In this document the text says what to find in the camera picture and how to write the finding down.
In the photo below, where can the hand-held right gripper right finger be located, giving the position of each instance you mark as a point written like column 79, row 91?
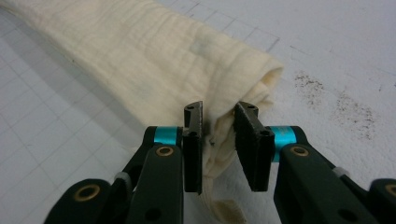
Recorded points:
column 253, row 149

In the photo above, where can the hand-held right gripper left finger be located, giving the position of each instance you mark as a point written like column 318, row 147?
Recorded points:
column 193, row 149

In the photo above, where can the cream egg-print cloth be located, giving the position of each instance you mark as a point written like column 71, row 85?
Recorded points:
column 140, row 62

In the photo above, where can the white grid mat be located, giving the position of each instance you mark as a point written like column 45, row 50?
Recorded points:
column 327, row 37

